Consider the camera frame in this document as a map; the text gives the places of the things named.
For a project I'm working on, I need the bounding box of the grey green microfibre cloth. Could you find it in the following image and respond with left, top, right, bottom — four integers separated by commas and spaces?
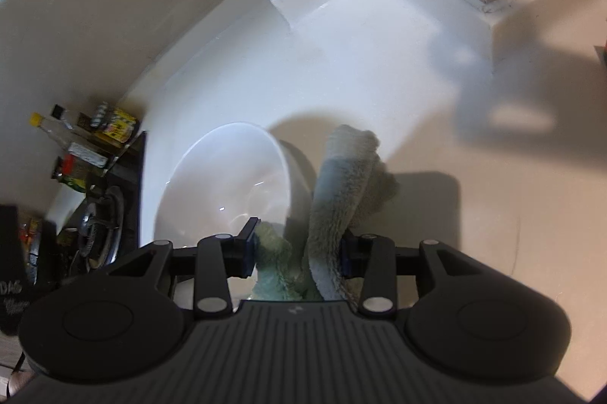
251, 124, 398, 305

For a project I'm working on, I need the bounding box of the white ceramic bowl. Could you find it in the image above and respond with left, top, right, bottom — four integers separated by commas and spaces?
153, 123, 312, 248

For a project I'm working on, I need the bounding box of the black gas stove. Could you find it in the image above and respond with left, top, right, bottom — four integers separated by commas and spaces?
28, 133, 146, 286

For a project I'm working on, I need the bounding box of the red cap bottle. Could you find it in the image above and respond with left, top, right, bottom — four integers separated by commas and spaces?
52, 154, 90, 193

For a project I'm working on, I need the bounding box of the black cap clear bottle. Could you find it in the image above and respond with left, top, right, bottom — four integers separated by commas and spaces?
50, 104, 110, 169

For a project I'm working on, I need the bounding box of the yellow label jar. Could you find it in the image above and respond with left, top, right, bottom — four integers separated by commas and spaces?
91, 102, 140, 147

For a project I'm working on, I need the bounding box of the yellow cap clear bottle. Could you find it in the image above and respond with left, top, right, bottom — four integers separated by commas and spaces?
30, 112, 72, 151

